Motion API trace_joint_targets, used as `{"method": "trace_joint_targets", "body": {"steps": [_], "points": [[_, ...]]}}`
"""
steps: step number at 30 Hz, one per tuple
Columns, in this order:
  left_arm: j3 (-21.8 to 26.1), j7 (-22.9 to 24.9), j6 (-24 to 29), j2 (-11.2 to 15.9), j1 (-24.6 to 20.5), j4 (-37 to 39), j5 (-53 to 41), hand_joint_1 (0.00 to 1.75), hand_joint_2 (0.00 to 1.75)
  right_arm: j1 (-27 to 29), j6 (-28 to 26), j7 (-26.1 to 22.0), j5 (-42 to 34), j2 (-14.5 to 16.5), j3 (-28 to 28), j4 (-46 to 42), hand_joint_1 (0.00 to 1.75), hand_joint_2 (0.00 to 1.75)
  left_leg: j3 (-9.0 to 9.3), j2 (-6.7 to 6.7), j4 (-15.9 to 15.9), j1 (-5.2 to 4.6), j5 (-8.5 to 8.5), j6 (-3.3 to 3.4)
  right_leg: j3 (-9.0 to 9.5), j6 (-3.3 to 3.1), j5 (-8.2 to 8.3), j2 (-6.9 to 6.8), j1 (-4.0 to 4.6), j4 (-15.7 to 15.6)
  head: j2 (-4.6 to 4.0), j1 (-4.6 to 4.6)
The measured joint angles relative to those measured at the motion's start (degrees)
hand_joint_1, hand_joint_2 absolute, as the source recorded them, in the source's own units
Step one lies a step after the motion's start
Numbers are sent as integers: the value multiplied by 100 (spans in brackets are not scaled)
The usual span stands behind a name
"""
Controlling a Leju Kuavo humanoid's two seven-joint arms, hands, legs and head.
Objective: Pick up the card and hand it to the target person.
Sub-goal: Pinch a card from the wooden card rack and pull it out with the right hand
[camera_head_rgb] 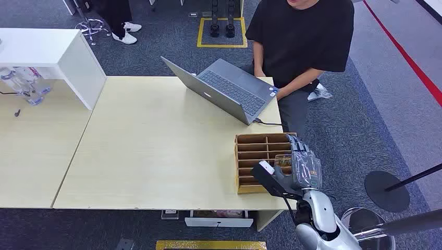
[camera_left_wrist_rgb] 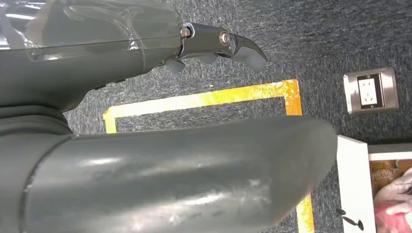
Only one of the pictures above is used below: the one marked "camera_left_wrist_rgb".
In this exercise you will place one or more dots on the small black fitting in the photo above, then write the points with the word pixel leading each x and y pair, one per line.
pixel 341 212
pixel 353 222

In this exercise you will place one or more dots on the yellow floor tape outline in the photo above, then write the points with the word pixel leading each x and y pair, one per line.
pixel 225 95

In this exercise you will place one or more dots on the silver floor socket box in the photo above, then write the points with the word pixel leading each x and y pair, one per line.
pixel 368 91

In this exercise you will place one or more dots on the red soft item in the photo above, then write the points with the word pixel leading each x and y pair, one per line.
pixel 391 224

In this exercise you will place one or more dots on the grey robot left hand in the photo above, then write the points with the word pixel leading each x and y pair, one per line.
pixel 167 180

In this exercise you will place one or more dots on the white desk panel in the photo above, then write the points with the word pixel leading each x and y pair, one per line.
pixel 354 180

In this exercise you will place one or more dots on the ribbed grey left arm sleeve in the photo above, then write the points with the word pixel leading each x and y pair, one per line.
pixel 29 123

